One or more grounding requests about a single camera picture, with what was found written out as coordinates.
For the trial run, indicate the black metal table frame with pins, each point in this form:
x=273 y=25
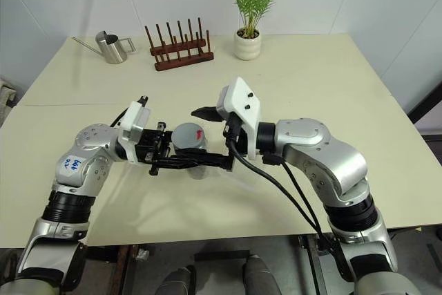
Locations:
x=312 y=260

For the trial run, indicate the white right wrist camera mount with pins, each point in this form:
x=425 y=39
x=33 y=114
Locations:
x=241 y=101

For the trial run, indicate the grey jar lid red arrow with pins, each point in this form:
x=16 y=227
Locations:
x=186 y=136

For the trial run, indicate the stainless steel watering can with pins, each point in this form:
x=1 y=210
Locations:
x=112 y=49

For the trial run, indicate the black frame bar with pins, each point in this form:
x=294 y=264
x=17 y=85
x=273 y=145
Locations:
x=428 y=99

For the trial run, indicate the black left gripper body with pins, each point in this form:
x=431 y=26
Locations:
x=148 y=144

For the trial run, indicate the black flat bar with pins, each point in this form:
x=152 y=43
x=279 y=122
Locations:
x=221 y=256

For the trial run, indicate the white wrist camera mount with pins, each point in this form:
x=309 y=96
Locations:
x=133 y=122
x=241 y=101

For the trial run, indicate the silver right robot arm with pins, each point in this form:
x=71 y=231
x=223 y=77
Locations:
x=321 y=157

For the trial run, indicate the clear plastic jar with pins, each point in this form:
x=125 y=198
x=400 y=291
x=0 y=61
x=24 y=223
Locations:
x=197 y=173

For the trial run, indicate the dark grey rounded shape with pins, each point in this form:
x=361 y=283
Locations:
x=176 y=281
x=259 y=276

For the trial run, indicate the white ribbed plant pot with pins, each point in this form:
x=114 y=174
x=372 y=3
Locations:
x=247 y=48

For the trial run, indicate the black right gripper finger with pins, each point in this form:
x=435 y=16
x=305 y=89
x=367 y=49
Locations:
x=222 y=162
x=207 y=114

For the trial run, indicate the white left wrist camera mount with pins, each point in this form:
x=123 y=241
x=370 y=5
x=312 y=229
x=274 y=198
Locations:
x=133 y=122

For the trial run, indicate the brown table leg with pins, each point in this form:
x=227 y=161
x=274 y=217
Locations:
x=124 y=271

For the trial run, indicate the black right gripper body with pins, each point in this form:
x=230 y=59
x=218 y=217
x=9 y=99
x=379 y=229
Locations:
x=241 y=143

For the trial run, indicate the brown wooden peg rack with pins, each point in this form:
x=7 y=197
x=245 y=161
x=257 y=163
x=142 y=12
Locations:
x=183 y=61

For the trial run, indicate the grey fabric bundle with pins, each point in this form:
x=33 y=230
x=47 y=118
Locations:
x=5 y=98

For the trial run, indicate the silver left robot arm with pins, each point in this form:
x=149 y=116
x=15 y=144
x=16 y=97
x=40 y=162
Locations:
x=89 y=167

